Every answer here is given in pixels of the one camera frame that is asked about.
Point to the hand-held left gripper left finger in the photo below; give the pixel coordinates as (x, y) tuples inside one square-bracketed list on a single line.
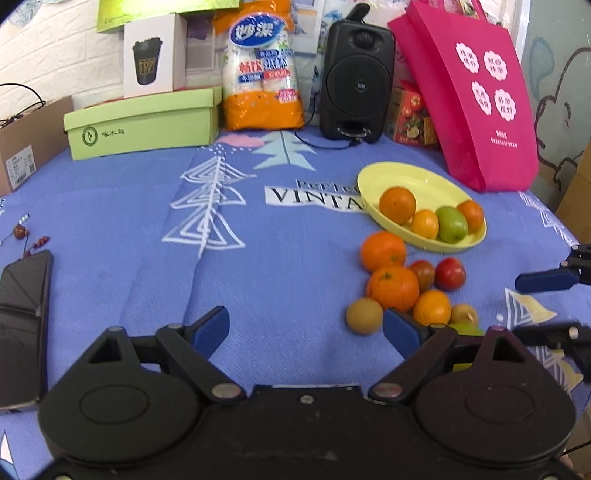
[(213, 328)]

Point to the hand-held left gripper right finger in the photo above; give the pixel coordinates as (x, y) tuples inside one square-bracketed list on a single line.
[(400, 331)]

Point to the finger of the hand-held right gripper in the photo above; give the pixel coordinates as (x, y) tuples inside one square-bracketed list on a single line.
[(545, 279), (549, 334)]

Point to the small orange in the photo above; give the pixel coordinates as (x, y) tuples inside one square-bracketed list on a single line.
[(472, 214), (432, 307), (425, 223)]

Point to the brown kiwi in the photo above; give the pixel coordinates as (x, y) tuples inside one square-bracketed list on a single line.
[(364, 315)]

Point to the large orange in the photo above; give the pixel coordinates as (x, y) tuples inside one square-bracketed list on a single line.
[(397, 205), (383, 250), (392, 288)]

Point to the dark red tomato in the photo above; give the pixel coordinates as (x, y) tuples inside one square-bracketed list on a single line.
[(424, 273)]

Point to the small brown fruit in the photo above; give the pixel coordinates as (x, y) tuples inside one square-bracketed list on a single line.
[(464, 314)]

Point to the green fruit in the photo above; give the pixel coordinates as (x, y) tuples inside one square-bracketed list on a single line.
[(451, 225), (467, 329)]

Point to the red apple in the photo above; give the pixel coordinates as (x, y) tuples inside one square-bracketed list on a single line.
[(449, 273)]

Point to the yellow plastic plate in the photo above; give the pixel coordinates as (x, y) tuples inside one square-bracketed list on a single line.
[(418, 184)]

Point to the brown cardboard box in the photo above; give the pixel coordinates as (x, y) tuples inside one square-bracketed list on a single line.
[(27, 143), (575, 194)]

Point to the blue printed tablecloth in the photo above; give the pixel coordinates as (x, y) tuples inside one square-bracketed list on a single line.
[(138, 258)]

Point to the black smartphone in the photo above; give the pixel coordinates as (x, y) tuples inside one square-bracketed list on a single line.
[(23, 323)]

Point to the pink tote bag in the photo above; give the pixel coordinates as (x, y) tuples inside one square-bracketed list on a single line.
[(471, 101)]

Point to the red fruit print carton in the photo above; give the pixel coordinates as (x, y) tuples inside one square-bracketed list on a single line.
[(408, 117)]

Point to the light green shoebox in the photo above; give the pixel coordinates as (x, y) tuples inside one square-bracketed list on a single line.
[(138, 127)]

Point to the red bead ornament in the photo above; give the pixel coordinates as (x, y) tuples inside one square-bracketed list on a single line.
[(21, 230)]

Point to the black portable speaker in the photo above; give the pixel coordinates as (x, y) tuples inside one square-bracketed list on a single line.
[(358, 78)]

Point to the orange paper cup package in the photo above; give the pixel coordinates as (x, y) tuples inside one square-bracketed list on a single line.
[(262, 69)]

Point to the white box with cup print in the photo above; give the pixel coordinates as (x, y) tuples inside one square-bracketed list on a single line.
[(152, 55)]

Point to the green flat box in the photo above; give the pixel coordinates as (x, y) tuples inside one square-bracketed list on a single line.
[(138, 11)]

